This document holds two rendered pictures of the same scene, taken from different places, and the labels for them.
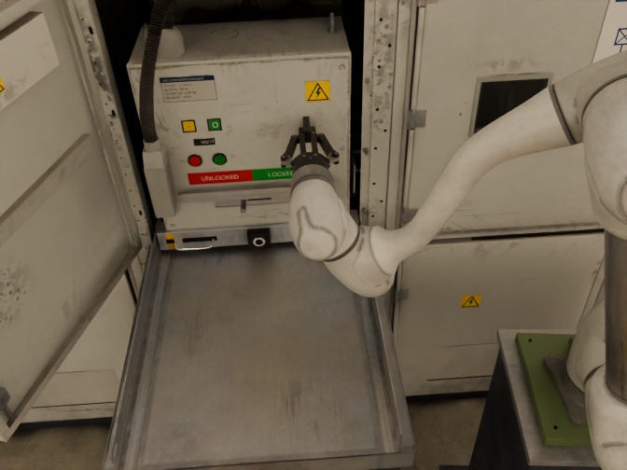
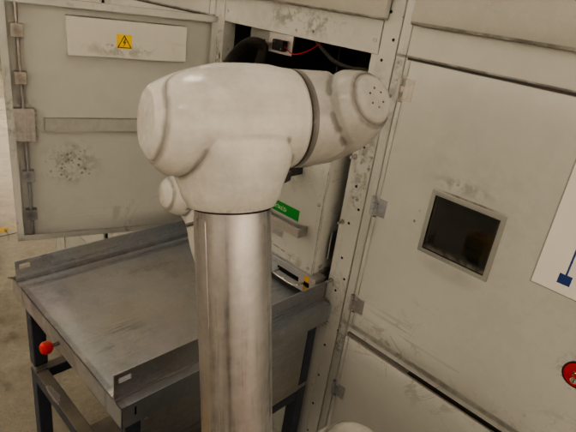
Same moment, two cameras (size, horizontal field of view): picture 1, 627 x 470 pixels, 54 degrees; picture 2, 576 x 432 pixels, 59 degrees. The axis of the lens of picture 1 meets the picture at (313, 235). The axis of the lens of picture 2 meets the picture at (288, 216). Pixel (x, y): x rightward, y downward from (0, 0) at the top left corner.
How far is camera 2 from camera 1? 102 cm
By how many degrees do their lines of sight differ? 40
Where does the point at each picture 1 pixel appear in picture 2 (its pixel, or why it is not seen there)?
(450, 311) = not seen: outside the picture
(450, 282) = (380, 408)
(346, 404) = (141, 355)
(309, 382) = (147, 329)
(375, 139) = (350, 214)
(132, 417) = (62, 271)
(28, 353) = (70, 211)
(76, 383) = not seen: hidden behind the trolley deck
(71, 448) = not seen: hidden behind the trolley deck
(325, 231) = (171, 183)
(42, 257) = (114, 165)
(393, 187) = (355, 271)
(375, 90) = (357, 168)
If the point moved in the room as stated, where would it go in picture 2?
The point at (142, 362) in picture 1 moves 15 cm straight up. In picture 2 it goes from (108, 257) to (107, 214)
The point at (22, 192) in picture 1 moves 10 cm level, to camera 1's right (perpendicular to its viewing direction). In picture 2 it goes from (120, 117) to (135, 125)
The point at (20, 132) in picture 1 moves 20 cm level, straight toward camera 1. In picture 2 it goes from (138, 84) to (97, 93)
